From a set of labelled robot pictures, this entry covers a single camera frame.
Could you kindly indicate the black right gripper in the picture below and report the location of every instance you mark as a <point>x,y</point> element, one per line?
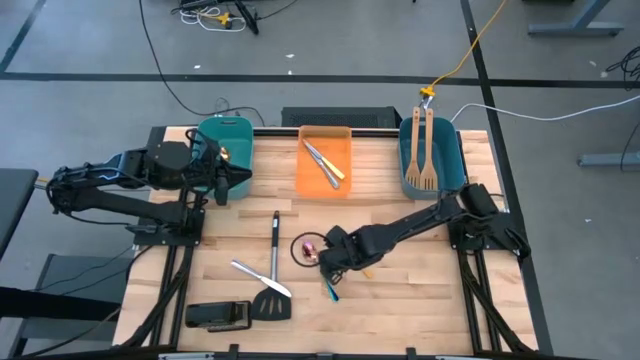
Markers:
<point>355,247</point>

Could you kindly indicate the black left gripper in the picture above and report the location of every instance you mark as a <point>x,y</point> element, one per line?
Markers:
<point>212,167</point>

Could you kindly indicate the all-steel table knife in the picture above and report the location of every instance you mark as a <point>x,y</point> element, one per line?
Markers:
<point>260,277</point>
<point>327,175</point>

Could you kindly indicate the black slotted spatula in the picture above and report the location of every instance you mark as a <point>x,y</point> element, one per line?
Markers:
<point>272,305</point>

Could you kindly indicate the wooden slotted spatula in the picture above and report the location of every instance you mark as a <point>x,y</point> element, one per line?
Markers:
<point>413,172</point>
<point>429,175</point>

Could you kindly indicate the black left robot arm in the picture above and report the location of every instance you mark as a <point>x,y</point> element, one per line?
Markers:
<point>125,207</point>

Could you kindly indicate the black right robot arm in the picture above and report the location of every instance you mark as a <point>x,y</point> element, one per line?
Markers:
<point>425,220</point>

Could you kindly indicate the green plastic bin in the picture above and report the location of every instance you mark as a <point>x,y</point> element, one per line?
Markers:
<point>240,145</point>

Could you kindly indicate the orange plastic tray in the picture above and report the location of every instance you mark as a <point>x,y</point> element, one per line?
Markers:
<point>312,180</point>

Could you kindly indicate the black box device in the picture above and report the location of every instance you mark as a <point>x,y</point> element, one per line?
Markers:
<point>215,316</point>

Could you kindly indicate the black floor bar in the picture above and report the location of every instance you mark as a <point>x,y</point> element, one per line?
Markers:
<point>247,17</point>

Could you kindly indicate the blue-grey plastic bin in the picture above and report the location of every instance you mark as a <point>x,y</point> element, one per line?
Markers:
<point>450,150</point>

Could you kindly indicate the grey cart base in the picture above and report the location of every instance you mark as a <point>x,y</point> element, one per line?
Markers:
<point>75,270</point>

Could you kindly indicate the black side table top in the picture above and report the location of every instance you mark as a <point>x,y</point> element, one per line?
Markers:
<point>15,200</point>

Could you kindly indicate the grey desk foot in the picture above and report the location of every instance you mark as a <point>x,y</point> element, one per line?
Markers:
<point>575,29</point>
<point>607,160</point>

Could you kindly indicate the black table frame struts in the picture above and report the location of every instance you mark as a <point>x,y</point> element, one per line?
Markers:
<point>184,280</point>
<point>469,300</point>

